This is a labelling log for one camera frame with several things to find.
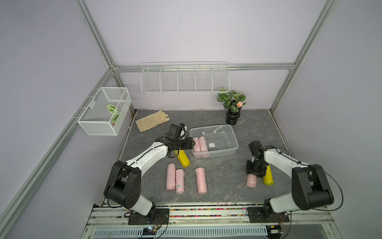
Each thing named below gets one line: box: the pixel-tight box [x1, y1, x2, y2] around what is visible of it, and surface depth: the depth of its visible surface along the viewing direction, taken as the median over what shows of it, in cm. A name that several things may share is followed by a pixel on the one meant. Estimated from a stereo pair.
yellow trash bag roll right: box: [263, 165, 274, 186], surface depth 84 cm
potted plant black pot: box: [216, 90, 247, 125], surface depth 96 cm
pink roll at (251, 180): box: [246, 173, 258, 188], surface depth 84 cm
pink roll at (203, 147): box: [198, 136, 209, 159], surface depth 96 cm
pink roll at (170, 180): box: [166, 163, 176, 190], surface depth 86 cm
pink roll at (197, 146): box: [192, 136, 201, 153], surface depth 98 cm
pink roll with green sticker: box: [175, 169, 186, 194], surface depth 84 cm
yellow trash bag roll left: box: [174, 149, 191, 168], surface depth 93 cm
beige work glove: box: [135, 110, 171, 133], surface depth 118 cm
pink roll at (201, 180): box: [195, 167, 208, 195], surface depth 84 cm
